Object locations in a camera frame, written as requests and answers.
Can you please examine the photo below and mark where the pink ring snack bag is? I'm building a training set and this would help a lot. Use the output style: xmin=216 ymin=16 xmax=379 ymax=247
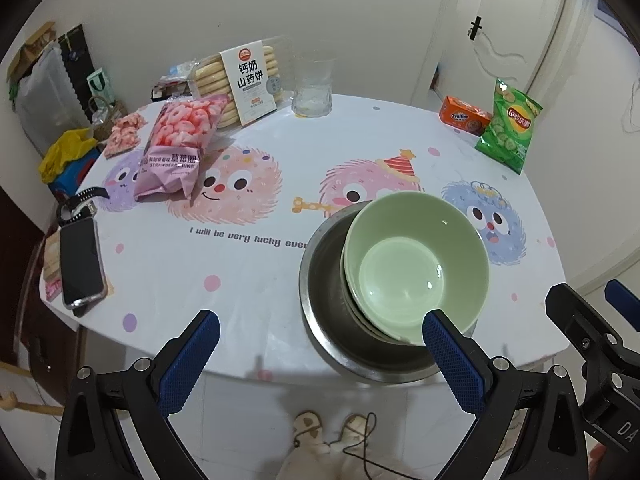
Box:
xmin=134 ymin=94 xmax=236 ymax=203

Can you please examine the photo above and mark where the clear glass cup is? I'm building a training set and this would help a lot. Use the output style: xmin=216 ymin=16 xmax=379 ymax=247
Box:
xmin=291 ymin=55 xmax=335 ymax=118

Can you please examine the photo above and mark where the cardboard box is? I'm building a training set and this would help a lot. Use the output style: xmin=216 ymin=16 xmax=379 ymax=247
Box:
xmin=6 ymin=22 xmax=56 ymax=91

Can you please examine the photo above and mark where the white door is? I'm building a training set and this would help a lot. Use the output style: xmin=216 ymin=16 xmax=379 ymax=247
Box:
xmin=435 ymin=0 xmax=571 ymax=111

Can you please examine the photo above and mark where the green chips bag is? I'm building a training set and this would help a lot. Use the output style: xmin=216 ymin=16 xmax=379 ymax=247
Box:
xmin=474 ymin=78 xmax=543 ymax=175

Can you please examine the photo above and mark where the black smartwatch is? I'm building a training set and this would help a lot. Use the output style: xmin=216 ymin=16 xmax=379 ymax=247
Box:
xmin=56 ymin=186 xmax=110 ymax=226

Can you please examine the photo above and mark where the small pink snack packet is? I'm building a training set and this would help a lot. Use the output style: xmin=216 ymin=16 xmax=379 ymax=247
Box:
xmin=102 ymin=112 xmax=148 ymax=159

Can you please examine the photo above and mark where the large steel bowl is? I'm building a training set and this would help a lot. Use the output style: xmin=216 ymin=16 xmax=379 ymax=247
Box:
xmin=299 ymin=205 xmax=481 ymax=382

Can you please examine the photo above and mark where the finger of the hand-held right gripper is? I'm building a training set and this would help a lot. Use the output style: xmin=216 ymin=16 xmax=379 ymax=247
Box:
xmin=545 ymin=284 xmax=622 ymax=361
xmin=604 ymin=280 xmax=640 ymax=318

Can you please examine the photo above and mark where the blue box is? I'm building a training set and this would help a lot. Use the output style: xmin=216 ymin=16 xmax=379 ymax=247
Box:
xmin=47 ymin=157 xmax=101 ymax=193

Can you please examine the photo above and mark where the black smartphone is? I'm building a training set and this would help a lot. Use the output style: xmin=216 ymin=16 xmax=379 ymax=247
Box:
xmin=59 ymin=217 xmax=106 ymax=311

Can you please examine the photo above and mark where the biscuit package with white label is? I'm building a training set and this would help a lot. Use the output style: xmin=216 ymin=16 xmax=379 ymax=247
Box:
xmin=190 ymin=42 xmax=288 ymax=131

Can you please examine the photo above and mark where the black cable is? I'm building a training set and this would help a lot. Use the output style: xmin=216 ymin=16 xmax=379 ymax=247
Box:
xmin=345 ymin=412 xmax=381 ymax=480

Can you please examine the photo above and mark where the yellow plastic bag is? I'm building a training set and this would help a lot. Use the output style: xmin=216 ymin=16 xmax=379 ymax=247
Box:
xmin=39 ymin=128 xmax=96 ymax=184

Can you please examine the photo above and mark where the small green gift bag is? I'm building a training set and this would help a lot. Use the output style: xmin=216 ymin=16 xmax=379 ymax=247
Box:
xmin=86 ymin=67 xmax=117 ymax=111

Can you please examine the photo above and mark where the orange cookie box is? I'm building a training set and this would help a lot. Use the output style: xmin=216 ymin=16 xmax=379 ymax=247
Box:
xmin=439 ymin=96 xmax=493 ymax=137

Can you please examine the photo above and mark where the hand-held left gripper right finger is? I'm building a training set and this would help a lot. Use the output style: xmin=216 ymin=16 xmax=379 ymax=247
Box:
xmin=421 ymin=309 xmax=603 ymax=480

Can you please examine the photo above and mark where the tissue pack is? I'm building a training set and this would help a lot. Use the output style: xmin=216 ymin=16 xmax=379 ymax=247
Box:
xmin=150 ymin=62 xmax=201 ymax=101

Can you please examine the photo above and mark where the black paper bag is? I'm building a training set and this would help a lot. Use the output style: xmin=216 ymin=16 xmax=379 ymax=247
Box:
xmin=57 ymin=25 xmax=96 ymax=126

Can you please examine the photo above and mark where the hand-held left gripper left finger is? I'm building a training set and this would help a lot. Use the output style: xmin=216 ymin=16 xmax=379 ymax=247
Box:
xmin=55 ymin=309 xmax=221 ymax=480

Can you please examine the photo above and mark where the cartoon printed tablecloth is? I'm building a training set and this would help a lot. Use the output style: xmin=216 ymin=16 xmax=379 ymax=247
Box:
xmin=39 ymin=91 xmax=568 ymax=378

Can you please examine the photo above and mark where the clear plastic storage bag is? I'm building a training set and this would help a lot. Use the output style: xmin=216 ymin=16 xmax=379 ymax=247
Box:
xmin=17 ymin=45 xmax=81 ymax=156

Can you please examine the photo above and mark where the pink flat packet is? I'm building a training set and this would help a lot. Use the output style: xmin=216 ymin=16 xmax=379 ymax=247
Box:
xmin=42 ymin=232 xmax=63 ymax=303

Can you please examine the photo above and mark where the green ribbed bowl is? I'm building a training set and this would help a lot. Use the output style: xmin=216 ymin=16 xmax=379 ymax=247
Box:
xmin=340 ymin=232 xmax=431 ymax=348
xmin=345 ymin=191 xmax=491 ymax=346

